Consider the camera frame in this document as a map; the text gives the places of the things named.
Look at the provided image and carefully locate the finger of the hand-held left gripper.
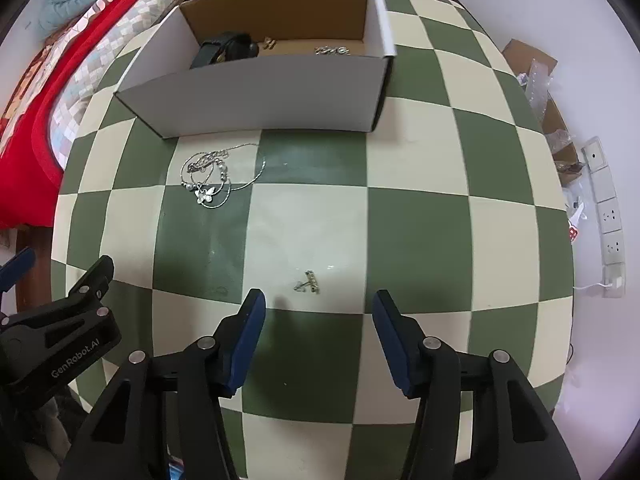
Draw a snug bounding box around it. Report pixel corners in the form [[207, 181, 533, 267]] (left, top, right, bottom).
[[66, 255, 116, 307], [0, 248, 37, 292]]

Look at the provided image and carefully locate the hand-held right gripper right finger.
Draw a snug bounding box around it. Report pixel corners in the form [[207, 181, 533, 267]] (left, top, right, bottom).
[[371, 289, 581, 480]]

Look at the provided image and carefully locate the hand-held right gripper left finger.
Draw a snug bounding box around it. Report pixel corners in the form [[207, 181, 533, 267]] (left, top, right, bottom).
[[57, 287, 267, 480]]

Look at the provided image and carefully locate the silver butterfly pendant necklace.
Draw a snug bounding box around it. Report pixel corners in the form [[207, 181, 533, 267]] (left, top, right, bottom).
[[179, 142, 267, 210]]

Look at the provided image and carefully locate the white cardboard box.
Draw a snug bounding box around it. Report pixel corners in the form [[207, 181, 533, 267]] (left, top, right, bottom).
[[115, 0, 399, 140]]

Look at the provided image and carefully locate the black bracelet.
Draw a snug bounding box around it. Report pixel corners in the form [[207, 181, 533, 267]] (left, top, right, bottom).
[[188, 31, 260, 70]]

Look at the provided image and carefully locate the red printed blanket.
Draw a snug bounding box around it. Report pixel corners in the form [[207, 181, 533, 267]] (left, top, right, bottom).
[[0, 0, 172, 229]]

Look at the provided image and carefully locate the green checkered tablecloth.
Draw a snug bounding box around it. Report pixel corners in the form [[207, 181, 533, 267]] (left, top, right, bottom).
[[50, 0, 577, 480]]

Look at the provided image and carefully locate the white plastic bag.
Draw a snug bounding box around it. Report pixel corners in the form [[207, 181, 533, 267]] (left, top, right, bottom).
[[564, 194, 587, 244]]

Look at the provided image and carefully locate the pale checkered bed sheet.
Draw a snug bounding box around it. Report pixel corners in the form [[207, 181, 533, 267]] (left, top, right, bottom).
[[47, 0, 213, 169]]

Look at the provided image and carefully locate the white power strip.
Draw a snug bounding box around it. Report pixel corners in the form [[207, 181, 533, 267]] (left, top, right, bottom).
[[580, 135, 627, 299]]

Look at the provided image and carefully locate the brown cardboard box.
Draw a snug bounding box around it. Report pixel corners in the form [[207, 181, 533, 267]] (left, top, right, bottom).
[[501, 38, 587, 177]]

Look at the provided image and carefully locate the clear bubble wrap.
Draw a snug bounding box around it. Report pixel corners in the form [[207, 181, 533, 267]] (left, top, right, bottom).
[[517, 58, 574, 157]]

